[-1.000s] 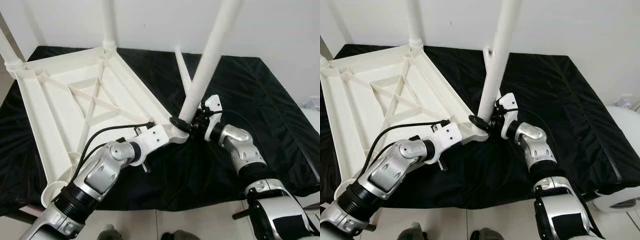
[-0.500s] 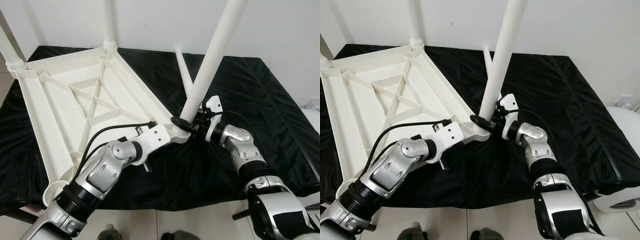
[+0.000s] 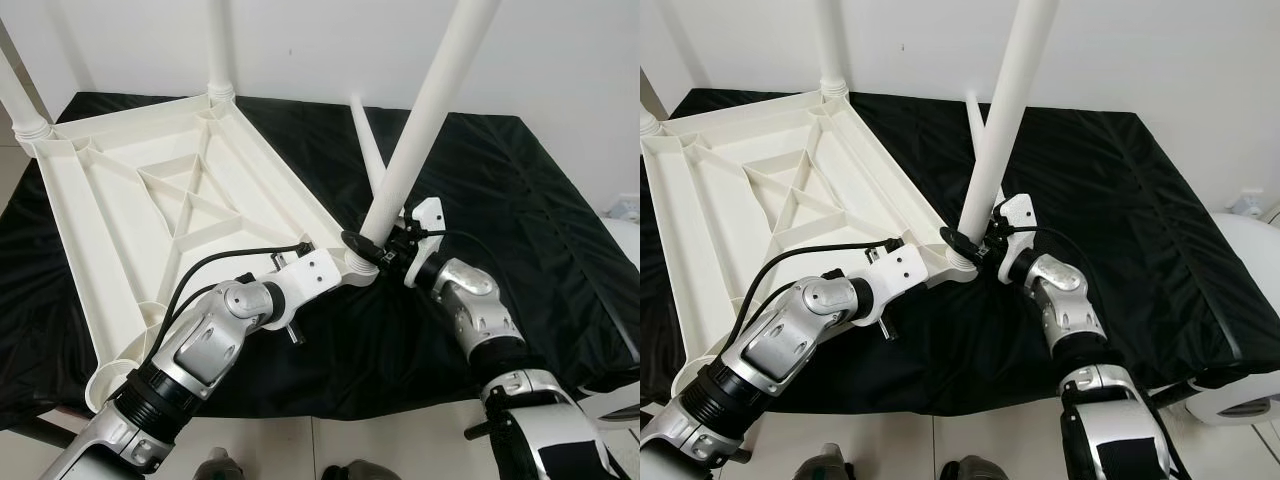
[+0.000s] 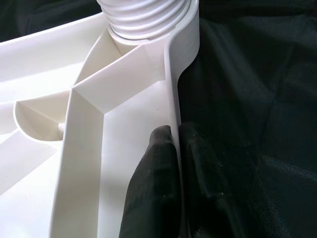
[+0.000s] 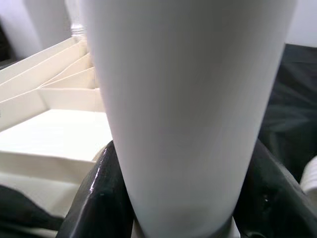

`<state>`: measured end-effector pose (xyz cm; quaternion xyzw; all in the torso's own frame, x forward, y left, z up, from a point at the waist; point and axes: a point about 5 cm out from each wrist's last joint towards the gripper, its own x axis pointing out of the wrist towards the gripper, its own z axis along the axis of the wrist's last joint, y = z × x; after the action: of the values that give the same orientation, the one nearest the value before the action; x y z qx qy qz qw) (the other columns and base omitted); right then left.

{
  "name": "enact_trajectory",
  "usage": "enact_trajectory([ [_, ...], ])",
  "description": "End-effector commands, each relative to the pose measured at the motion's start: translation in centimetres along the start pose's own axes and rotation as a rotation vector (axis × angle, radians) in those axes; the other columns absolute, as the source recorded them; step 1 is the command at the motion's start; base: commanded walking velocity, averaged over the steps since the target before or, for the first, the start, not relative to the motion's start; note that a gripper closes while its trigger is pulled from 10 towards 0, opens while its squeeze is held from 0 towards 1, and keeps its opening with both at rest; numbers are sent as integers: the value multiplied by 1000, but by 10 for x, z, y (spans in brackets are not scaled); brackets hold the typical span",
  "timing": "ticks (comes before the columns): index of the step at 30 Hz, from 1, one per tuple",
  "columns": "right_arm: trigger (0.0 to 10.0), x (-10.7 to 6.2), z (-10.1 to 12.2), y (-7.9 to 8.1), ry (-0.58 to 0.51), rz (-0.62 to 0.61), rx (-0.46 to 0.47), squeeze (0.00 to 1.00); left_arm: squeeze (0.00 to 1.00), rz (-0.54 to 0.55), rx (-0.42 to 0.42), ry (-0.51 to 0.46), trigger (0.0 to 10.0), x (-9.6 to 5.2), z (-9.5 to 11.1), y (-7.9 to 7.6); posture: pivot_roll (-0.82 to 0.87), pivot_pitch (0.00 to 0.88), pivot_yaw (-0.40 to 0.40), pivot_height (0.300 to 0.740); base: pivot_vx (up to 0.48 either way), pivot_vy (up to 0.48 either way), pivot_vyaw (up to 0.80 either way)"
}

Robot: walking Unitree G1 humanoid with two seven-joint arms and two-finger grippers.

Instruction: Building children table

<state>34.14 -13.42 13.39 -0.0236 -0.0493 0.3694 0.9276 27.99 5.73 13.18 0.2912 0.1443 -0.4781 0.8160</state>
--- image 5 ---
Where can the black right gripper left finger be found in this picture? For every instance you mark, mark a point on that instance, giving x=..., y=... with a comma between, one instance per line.
x=104, y=198

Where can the white plastic children table top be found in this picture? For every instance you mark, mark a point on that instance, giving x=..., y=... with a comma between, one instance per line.
x=49, y=129

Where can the white plastic table leg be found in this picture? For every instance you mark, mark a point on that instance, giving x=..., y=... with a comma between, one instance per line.
x=185, y=99
x=310, y=176
x=78, y=29

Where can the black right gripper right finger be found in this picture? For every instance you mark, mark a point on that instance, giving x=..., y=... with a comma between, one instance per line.
x=272, y=203

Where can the black tablecloth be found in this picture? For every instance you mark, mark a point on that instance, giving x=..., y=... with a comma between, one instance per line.
x=292, y=99

